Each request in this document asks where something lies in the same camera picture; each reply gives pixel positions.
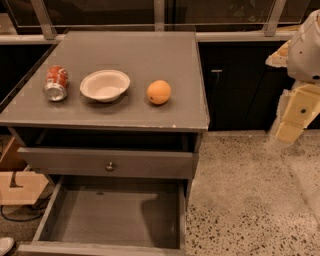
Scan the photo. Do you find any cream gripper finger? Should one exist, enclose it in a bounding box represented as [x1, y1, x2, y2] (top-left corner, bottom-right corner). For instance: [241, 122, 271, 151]
[273, 83, 320, 144]

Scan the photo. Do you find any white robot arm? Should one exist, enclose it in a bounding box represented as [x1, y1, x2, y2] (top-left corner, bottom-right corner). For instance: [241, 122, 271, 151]
[266, 10, 320, 144]

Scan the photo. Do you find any grey drawer cabinet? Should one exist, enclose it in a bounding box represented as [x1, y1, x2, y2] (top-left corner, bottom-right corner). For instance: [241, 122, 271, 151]
[0, 31, 209, 256]

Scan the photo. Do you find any brass drawer knob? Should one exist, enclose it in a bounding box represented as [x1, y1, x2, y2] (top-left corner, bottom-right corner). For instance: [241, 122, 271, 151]
[105, 162, 115, 172]

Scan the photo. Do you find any grey open middle drawer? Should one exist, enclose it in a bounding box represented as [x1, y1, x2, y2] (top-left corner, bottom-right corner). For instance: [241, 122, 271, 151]
[18, 176, 185, 256]

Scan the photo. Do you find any grey upper drawer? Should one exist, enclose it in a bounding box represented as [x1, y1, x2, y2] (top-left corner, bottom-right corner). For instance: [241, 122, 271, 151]
[18, 147, 197, 179]

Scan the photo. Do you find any black low cabinet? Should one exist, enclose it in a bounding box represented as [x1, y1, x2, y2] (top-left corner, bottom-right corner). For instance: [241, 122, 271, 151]
[197, 40, 320, 132]

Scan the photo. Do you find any white paper bowl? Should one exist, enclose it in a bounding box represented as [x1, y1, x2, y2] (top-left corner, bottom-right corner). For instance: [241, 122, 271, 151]
[80, 70, 130, 103]

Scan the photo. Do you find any red soda can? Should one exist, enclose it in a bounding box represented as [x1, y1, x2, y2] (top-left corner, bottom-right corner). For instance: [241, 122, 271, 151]
[43, 65, 68, 102]

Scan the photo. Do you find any cardboard box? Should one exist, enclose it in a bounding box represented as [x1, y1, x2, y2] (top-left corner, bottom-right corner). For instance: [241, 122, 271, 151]
[0, 137, 49, 205]

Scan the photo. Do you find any white shoe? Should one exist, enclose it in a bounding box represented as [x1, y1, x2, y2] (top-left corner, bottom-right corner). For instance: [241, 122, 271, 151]
[0, 237, 14, 256]

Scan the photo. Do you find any black cable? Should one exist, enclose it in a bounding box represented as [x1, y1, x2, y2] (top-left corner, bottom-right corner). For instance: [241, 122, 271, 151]
[0, 193, 54, 223]

